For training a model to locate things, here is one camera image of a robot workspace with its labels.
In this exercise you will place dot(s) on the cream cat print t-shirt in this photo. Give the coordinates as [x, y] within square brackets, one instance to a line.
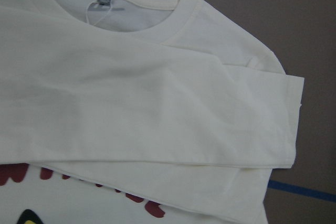
[139, 111]

